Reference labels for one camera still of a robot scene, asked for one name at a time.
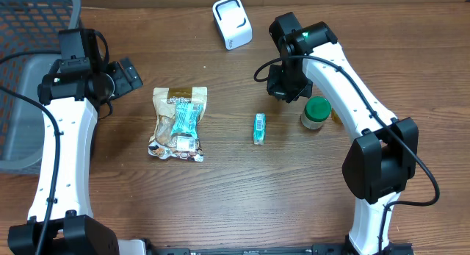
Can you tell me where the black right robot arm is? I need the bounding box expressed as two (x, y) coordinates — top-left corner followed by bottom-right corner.
(265, 15), (419, 254)

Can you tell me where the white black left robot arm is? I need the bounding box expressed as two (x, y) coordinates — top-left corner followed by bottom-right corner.
(8, 98), (149, 255)

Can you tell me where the teal snack bar wrapper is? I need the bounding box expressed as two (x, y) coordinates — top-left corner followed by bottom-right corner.
(171, 103), (203, 139)

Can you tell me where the teal tissue pack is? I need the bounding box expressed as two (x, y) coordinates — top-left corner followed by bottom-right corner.
(253, 113), (266, 145)

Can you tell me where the green lidded cup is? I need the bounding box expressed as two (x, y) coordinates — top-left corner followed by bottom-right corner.
(300, 96), (331, 130)

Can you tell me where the grey plastic mesh basket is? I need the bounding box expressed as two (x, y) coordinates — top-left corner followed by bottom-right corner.
(1, 0), (82, 174)

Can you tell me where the yellow oil bottle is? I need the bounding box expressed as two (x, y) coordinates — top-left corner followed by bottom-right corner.
(331, 109), (342, 124)

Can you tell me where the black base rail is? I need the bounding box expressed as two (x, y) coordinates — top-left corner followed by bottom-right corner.
(146, 242), (416, 255)

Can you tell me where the brown Pantree snack pouch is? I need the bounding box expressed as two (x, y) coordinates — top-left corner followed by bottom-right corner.
(148, 87), (208, 162)

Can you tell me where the white barcode scanner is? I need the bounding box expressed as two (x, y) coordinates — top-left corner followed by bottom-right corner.
(212, 0), (253, 51)

